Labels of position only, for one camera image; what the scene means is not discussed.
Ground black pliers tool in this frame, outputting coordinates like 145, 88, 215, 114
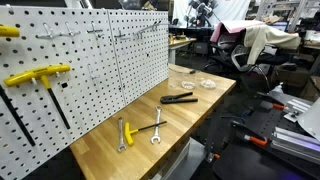
160, 92, 198, 104

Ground white peg board right panel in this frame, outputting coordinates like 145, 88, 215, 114
108, 10, 169, 104

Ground white peg board panel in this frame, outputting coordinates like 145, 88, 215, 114
0, 6, 124, 180
108, 10, 169, 104

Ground long metal peg hook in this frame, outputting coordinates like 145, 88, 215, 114
133, 21, 169, 38

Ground white peg board left panel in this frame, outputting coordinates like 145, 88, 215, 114
0, 6, 124, 180

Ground large silver combination wrench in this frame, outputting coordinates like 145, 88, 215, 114
150, 106, 162, 144

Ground clear plastic container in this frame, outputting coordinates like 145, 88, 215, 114
169, 68, 197, 90

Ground small silver combination wrench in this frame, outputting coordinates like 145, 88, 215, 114
117, 118, 127, 153

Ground office chair with beige cloth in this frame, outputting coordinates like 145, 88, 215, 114
203, 20, 302, 88

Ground aluminium extrusion bars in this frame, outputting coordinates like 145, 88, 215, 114
271, 127, 320, 165

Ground orange handled clamp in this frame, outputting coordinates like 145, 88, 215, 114
231, 121, 268, 146

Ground large yellow T-handle hex key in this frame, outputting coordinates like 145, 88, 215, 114
4, 64, 70, 129

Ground yellow T-handle key at edge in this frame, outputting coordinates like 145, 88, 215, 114
0, 26, 20, 37

